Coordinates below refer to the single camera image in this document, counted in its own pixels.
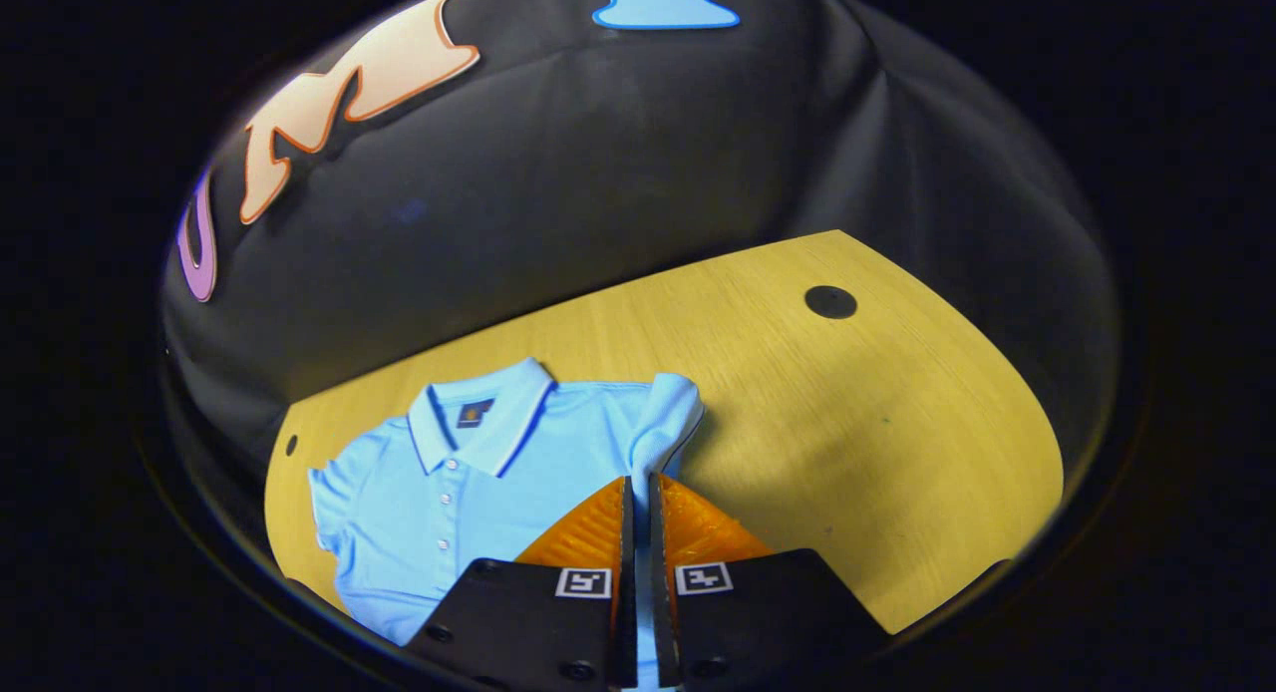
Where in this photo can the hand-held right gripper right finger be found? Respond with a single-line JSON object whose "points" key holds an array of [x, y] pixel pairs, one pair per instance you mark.
{"points": [[662, 612]]}

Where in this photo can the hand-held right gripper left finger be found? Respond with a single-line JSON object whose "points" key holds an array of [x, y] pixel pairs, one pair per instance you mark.
{"points": [[628, 612]]}

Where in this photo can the light blue polo T-shirt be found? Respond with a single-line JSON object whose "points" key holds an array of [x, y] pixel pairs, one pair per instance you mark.
{"points": [[478, 503]]}

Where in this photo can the black backdrop cloth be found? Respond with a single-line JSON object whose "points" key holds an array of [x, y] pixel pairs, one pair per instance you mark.
{"points": [[598, 173]]}

